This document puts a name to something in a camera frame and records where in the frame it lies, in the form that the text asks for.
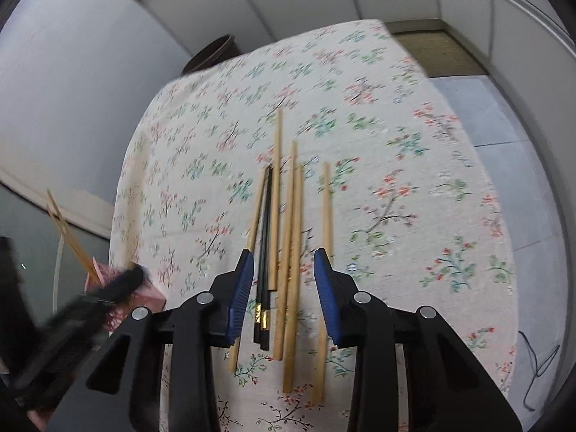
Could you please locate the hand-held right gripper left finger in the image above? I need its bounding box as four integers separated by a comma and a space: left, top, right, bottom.
45, 248, 255, 432

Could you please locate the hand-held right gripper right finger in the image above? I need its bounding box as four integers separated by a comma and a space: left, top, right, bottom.
314, 247, 523, 432

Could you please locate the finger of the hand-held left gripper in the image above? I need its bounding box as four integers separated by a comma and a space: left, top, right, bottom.
85, 265, 150, 307

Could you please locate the pink perforated chopstick holder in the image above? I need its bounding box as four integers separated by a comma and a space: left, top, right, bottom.
85, 256, 168, 334

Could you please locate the black chopstick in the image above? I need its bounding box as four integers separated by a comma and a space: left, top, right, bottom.
252, 165, 272, 345
259, 167, 274, 352

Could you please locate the glass sliding door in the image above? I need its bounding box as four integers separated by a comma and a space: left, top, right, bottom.
0, 168, 115, 316

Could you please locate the floral tablecloth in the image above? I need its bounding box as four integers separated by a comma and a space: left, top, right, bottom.
110, 19, 518, 432

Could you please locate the brown trash bin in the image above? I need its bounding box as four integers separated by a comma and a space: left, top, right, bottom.
181, 35, 239, 75

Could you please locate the olive doormat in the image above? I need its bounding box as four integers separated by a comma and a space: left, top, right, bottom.
391, 29, 489, 78

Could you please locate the black cable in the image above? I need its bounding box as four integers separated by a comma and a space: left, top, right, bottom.
517, 330, 561, 411

